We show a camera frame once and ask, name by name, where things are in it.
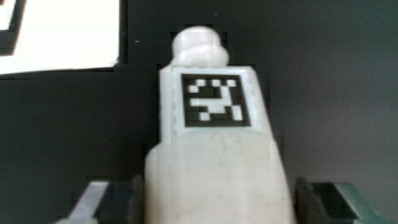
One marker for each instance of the white marker sheet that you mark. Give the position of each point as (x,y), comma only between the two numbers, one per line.
(59,35)

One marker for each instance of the white cylindrical table leg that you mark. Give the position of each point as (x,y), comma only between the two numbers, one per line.
(216,179)

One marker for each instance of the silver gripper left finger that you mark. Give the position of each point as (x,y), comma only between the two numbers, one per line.
(109,204)

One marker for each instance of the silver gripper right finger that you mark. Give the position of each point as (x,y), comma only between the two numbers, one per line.
(331,204)

